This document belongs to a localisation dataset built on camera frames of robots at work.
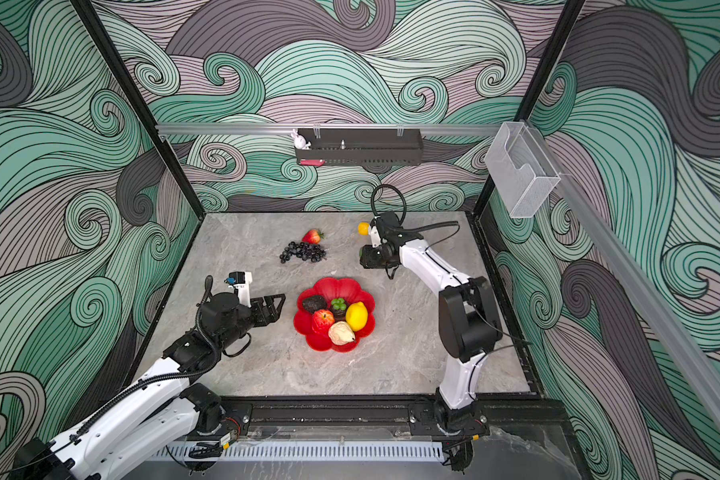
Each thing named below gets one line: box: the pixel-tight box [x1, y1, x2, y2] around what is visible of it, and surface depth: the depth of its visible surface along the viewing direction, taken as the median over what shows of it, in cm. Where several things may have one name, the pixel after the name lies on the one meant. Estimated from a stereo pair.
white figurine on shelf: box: [291, 129, 311, 150], surface depth 87 cm
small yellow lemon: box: [358, 222, 371, 236], surface depth 115 cm
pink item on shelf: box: [300, 159, 327, 167], surface depth 92 cm
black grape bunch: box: [279, 241, 327, 263], surface depth 106 cm
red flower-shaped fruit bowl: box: [294, 277, 376, 352], surface depth 88 cm
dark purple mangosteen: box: [331, 297, 347, 322], surface depth 89 cm
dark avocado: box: [302, 295, 327, 314], surface depth 89 cm
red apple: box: [311, 309, 335, 334], surface depth 87 cm
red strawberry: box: [302, 229, 325, 245], surface depth 111 cm
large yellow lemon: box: [345, 301, 369, 332], surface depth 87 cm
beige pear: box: [328, 321, 356, 346], surface depth 84 cm
